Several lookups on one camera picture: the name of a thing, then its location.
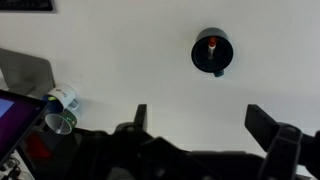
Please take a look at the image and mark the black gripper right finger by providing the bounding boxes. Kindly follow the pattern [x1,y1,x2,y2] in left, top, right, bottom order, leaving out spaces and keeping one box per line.
[244,104,280,152]

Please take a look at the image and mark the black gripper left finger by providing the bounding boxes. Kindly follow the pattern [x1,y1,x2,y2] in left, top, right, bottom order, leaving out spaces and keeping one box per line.
[134,104,147,130]

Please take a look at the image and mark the red capped white marker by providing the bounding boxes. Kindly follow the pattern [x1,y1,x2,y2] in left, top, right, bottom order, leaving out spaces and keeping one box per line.
[208,37,217,59]

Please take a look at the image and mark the green mug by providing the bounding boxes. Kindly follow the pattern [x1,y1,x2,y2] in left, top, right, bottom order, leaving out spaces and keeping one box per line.
[45,109,78,135]

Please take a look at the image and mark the white mug with logo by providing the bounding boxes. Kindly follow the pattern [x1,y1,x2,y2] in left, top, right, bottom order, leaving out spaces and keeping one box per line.
[46,84,80,112]

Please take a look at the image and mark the dark teal mug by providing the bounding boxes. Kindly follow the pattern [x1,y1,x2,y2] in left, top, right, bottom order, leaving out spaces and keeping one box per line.
[191,27,234,78]

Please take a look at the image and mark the grey monitor stand base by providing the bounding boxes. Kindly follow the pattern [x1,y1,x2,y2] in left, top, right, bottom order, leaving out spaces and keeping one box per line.
[0,49,55,97]

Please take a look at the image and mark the monitor with purple screen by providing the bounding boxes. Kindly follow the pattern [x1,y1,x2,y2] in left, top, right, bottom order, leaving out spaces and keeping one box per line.
[0,90,47,166]

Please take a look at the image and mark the black keyboard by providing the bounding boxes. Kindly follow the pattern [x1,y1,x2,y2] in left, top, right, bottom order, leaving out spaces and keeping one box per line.
[0,0,53,11]

